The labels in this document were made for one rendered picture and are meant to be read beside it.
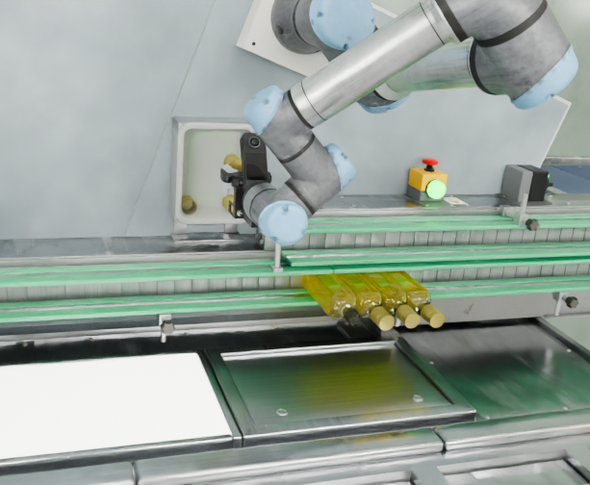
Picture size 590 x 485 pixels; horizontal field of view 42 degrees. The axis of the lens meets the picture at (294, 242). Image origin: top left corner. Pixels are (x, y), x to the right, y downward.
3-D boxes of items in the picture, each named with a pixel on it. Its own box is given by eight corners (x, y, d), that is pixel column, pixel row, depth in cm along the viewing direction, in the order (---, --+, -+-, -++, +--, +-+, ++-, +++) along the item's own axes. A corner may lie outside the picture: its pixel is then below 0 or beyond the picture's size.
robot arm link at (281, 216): (322, 224, 129) (284, 258, 128) (301, 207, 138) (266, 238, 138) (295, 191, 125) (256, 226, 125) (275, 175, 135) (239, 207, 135)
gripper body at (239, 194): (225, 210, 152) (241, 228, 141) (227, 167, 149) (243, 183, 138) (262, 209, 154) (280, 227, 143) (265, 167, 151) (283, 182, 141)
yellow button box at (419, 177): (405, 193, 192) (419, 201, 186) (409, 165, 190) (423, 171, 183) (430, 193, 194) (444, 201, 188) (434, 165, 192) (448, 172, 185)
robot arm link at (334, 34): (325, -26, 153) (355, -30, 141) (362, 28, 159) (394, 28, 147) (282, 12, 152) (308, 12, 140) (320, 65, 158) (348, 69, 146)
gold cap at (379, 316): (369, 321, 157) (377, 331, 153) (371, 306, 156) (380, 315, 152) (384, 321, 158) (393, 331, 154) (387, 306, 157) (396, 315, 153)
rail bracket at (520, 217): (494, 214, 188) (525, 231, 176) (500, 185, 185) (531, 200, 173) (508, 214, 189) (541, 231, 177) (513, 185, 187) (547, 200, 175)
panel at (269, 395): (-14, 377, 150) (-25, 482, 119) (-14, 363, 149) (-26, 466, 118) (399, 345, 179) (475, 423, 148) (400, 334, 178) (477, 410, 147)
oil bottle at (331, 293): (300, 285, 177) (333, 324, 157) (302, 263, 175) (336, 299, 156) (323, 284, 178) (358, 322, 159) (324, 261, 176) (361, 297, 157)
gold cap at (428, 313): (419, 319, 161) (428, 329, 157) (421, 304, 160) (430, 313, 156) (433, 319, 162) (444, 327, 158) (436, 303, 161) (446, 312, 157)
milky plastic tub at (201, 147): (168, 213, 174) (175, 224, 166) (171, 114, 167) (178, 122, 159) (243, 212, 180) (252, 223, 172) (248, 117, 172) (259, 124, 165)
